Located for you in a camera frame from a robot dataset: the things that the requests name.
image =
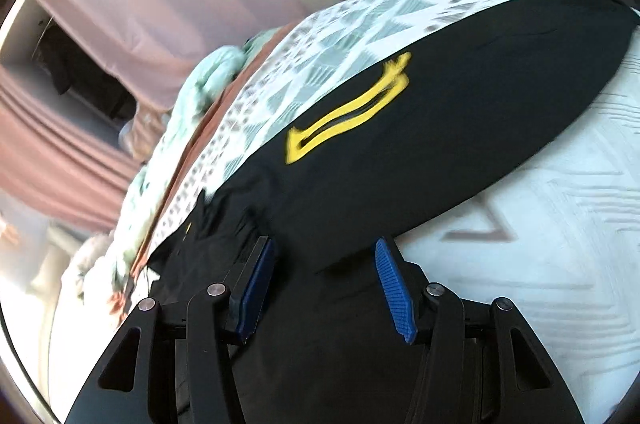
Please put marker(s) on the pink curtain left panel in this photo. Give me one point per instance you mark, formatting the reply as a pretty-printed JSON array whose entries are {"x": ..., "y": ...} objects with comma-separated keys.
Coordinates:
[{"x": 57, "y": 167}]

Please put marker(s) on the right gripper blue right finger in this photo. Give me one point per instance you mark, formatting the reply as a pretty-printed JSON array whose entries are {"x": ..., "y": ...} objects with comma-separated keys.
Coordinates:
[{"x": 480, "y": 363}]

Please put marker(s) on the mint green duvet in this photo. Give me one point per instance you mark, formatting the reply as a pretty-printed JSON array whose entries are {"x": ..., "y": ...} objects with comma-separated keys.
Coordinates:
[{"x": 101, "y": 266}]

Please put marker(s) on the rust orange blanket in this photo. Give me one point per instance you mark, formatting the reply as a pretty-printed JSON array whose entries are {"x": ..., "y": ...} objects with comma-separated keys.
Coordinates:
[{"x": 254, "y": 105}]

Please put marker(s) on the black garment with yellow print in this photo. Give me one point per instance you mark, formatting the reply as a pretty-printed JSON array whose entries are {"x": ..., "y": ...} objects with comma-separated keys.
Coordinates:
[{"x": 393, "y": 147}]

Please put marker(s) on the white patterned bedspread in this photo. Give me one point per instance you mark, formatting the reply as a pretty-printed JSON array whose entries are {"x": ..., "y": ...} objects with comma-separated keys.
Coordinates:
[{"x": 560, "y": 236}]

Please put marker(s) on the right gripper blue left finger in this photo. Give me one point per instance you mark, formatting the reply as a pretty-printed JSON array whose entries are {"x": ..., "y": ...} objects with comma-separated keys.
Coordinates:
[{"x": 134, "y": 379}]

